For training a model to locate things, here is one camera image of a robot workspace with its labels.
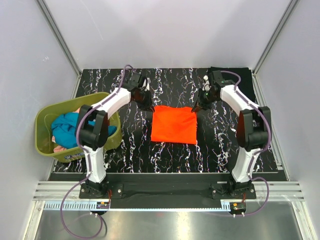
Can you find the aluminium frame rail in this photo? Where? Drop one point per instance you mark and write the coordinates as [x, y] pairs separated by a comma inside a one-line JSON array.
[[56, 191]]

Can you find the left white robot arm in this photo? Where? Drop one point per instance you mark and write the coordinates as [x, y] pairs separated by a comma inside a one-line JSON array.
[[92, 128]]

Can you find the folded black t shirt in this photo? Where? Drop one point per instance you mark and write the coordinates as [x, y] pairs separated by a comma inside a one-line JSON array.
[[246, 83]]

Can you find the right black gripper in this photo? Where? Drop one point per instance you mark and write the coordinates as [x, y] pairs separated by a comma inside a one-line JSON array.
[[201, 103]]

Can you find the right aluminium corner post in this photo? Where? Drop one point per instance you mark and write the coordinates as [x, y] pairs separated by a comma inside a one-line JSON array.
[[276, 33]]

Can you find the left aluminium corner post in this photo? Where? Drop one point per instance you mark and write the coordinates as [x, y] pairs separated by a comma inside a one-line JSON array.
[[58, 35]]

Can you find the teal t shirt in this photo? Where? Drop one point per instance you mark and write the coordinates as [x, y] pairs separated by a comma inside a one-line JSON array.
[[64, 130]]

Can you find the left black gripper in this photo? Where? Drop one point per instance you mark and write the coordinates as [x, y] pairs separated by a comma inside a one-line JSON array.
[[148, 105]]

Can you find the pink t shirt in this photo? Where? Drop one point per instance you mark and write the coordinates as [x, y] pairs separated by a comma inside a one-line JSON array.
[[59, 149]]

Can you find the olive green plastic basket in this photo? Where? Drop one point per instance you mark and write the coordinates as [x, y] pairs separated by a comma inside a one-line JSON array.
[[46, 116]]

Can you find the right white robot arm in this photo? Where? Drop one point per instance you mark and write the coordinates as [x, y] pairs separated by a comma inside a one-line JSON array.
[[253, 133]]

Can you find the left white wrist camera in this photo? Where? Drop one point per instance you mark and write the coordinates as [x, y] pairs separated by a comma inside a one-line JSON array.
[[146, 84]]

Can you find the aluminium corner post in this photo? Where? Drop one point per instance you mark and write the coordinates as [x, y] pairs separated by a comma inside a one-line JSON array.
[[58, 35], [276, 33]]

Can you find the orange t shirt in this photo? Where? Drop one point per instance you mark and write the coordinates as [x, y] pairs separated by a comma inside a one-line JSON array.
[[174, 125]]

